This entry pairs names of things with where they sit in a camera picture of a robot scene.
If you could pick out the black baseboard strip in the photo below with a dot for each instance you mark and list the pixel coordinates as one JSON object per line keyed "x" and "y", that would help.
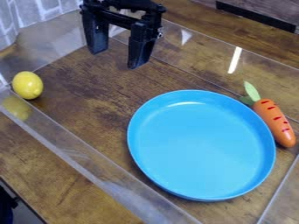
{"x": 257, "y": 17}

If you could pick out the blue round tray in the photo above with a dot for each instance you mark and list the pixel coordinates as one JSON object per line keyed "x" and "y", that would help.
{"x": 201, "y": 145}

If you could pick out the yellow lemon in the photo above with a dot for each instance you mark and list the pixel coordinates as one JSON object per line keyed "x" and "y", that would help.
{"x": 28, "y": 85}

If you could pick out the grey patterned curtain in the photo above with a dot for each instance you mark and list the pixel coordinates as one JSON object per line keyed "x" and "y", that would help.
{"x": 21, "y": 13}

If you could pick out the clear acrylic enclosure wall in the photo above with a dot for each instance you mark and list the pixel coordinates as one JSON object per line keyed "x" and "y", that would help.
{"x": 64, "y": 141}

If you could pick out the orange toy carrot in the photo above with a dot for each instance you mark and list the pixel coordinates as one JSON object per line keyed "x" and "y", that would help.
{"x": 273, "y": 116}

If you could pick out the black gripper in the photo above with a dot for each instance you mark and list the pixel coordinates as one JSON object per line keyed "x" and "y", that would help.
{"x": 137, "y": 15}

